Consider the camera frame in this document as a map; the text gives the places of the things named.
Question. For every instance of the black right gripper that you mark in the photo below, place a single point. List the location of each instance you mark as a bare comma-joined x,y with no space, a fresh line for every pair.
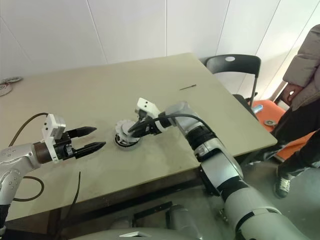
152,128

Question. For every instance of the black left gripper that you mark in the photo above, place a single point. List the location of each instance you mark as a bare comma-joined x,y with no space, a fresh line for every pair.
62,151

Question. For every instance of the grey toothed disc part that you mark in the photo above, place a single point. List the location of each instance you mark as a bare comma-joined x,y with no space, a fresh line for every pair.
122,127

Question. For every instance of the grey motor stator housing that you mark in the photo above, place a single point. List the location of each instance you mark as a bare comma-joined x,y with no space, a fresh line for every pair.
125,147

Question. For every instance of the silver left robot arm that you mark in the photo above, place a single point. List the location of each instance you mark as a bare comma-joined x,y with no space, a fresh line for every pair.
15,155

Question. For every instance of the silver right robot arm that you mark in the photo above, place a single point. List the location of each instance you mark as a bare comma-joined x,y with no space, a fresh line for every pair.
220,160

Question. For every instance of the bystander bare hand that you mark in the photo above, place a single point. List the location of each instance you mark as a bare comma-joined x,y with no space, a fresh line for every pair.
294,93

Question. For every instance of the thin dark pen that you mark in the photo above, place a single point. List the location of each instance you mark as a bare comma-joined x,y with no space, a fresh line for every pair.
188,87

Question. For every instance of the black flat bar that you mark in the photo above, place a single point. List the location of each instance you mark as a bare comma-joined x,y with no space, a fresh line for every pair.
152,208

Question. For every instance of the flat round metal part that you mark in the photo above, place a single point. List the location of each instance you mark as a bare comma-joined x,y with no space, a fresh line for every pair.
12,80

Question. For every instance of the ribbed metal piece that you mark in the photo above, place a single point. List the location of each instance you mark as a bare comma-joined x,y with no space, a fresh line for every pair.
223,215

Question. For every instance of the small blue cylinder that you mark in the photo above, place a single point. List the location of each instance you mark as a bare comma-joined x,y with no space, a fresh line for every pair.
257,109

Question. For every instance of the black plastic chair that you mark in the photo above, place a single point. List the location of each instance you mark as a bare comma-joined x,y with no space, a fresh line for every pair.
245,65

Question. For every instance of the small grey metal disc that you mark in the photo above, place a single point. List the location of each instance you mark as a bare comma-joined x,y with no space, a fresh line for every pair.
267,123

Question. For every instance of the orange stool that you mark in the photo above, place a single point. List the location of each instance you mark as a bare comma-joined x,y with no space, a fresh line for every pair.
270,110

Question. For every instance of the standing bystander person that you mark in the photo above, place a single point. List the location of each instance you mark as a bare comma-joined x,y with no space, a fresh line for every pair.
307,75

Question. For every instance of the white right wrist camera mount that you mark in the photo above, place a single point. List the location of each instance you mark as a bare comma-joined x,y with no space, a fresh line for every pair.
146,105

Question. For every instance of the dark metal table frame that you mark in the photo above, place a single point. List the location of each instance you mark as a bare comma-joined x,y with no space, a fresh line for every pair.
125,197

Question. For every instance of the dark door frame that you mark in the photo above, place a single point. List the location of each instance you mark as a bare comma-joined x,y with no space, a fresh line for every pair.
278,93

